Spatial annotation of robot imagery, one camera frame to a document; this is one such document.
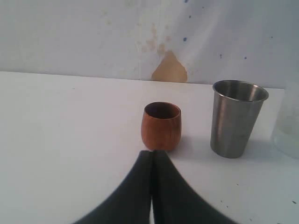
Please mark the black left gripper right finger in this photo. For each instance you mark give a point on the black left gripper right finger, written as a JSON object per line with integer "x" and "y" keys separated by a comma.
{"x": 174, "y": 201}

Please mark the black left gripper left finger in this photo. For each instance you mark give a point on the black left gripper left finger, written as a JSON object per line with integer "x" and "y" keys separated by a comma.
{"x": 130, "y": 203}

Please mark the brown wooden cup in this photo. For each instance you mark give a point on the brown wooden cup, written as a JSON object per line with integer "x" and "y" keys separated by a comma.
{"x": 161, "y": 126}

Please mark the stainless steel cup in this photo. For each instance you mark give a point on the stainless steel cup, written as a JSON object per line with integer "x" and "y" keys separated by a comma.
{"x": 236, "y": 107}

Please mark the translucent plastic cup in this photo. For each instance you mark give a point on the translucent plastic cup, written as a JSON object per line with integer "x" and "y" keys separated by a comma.
{"x": 285, "y": 134}

